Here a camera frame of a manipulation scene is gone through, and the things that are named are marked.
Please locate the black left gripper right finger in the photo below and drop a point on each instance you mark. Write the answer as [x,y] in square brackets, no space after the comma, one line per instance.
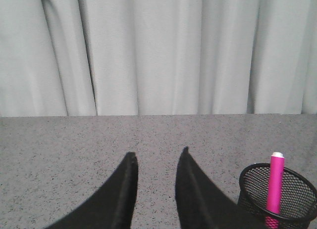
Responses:
[202,205]

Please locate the grey curtain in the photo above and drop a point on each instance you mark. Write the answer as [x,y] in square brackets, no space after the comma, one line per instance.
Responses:
[146,57]

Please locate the black mesh pen holder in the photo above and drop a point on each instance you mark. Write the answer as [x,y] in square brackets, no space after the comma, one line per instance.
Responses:
[298,204]

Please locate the pink marker pen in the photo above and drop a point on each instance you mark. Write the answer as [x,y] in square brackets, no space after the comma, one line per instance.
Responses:
[275,182]

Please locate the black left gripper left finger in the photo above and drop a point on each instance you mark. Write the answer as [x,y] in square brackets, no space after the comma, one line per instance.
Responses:
[112,205]

